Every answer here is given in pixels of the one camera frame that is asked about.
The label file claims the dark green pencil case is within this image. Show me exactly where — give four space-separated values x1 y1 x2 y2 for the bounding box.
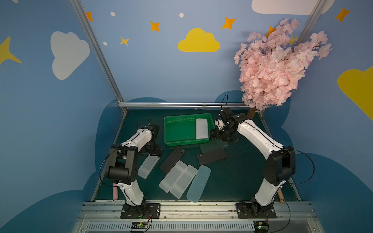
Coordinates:
200 139 229 153

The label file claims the white opaque pencil case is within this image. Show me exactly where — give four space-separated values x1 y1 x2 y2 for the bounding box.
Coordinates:
195 118 209 139

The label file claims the black pencil case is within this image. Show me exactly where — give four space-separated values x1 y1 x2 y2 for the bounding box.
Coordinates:
160 146 186 174

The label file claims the green plastic storage tray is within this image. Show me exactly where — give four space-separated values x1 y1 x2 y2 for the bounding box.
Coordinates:
164 113 215 147

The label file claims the dark grey pencil case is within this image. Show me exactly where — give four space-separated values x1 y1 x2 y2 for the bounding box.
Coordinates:
197 149 228 165

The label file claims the light teal frosted pencil case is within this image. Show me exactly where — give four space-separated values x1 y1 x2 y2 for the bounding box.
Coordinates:
186 166 211 203

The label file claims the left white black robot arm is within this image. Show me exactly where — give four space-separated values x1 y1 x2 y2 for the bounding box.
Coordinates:
105 124 162 207

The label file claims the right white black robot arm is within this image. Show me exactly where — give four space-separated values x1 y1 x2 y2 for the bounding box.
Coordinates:
211 107 296 210

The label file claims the purple pink toy shovel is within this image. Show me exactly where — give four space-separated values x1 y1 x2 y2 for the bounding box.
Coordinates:
112 184 119 201

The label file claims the pink artificial blossom tree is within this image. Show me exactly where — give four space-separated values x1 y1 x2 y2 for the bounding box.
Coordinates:
234 18 332 112

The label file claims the left small circuit board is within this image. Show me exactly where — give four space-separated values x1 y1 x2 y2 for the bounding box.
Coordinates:
130 221 148 232

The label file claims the small circuit board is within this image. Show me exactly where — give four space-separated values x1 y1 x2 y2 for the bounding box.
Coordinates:
254 221 269 233
130 221 148 232

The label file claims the right small circuit board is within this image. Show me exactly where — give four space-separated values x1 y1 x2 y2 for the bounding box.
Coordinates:
254 221 269 233

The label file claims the aluminium back frame bar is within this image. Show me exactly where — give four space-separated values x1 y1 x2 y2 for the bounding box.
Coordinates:
118 102 247 109

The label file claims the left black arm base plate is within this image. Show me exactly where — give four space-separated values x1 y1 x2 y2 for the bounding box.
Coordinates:
120 203 161 219

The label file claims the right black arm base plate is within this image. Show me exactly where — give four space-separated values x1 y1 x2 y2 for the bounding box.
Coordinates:
236 202 277 219

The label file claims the green toy hammer wooden handle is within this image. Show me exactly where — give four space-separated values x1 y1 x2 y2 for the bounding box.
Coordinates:
277 188 285 203

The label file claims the aluminium front rail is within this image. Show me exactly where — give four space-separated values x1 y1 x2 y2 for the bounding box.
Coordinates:
72 200 324 233

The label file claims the left aluminium frame post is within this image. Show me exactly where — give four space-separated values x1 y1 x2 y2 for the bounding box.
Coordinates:
70 0 128 115

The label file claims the aluminium frame post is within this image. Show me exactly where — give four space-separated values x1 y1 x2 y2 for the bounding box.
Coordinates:
292 0 327 48
70 0 128 115

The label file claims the right aluminium frame post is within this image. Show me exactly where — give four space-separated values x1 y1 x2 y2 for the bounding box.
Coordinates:
292 0 327 48

